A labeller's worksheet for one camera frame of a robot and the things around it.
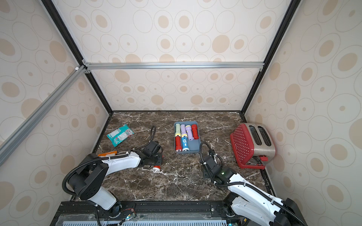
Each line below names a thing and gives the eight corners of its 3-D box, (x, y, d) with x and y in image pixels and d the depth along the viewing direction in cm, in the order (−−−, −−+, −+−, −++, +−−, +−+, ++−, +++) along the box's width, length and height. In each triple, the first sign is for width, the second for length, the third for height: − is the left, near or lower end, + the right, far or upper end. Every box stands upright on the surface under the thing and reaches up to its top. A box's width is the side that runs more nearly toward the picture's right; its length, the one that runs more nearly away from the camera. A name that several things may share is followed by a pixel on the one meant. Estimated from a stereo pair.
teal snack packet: (114, 146, 101) (112, 144, 98) (107, 137, 106) (105, 134, 103) (134, 134, 108) (133, 131, 105) (127, 125, 113) (125, 123, 110)
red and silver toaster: (237, 168, 90) (247, 155, 76) (229, 137, 106) (236, 121, 92) (266, 168, 91) (282, 155, 76) (254, 137, 106) (265, 121, 92)
